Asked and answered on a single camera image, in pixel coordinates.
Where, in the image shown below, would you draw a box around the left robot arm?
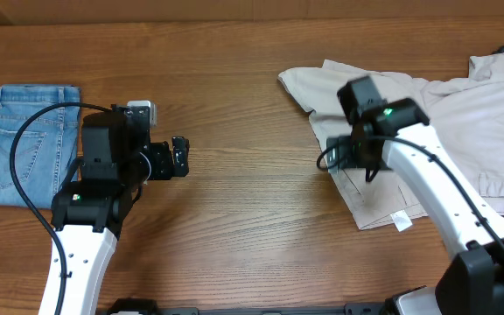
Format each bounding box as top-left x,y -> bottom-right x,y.
39,101 -> 189,314

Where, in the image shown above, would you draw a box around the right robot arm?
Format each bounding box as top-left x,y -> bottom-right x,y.
320,76 -> 504,315

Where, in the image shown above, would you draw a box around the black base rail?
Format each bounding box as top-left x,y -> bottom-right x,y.
97,298 -> 399,315

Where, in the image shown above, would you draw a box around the beige cotton shorts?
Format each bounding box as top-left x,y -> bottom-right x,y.
278,53 -> 504,216

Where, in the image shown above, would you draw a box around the folded blue denim jeans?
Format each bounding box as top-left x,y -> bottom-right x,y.
0,84 -> 81,209

